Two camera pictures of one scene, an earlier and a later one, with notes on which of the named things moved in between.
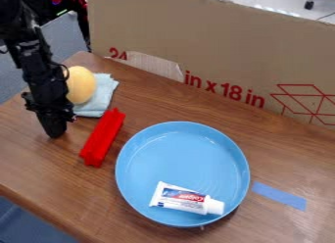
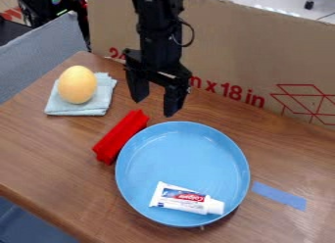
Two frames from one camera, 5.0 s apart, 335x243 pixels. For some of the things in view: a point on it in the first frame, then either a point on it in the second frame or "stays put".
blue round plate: x=188 y=154 stays put
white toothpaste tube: x=174 y=198 stays put
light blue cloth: x=104 y=89 stays put
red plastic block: x=102 y=137 → x=120 y=135
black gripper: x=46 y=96 → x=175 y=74
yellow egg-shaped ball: x=82 y=84 stays put
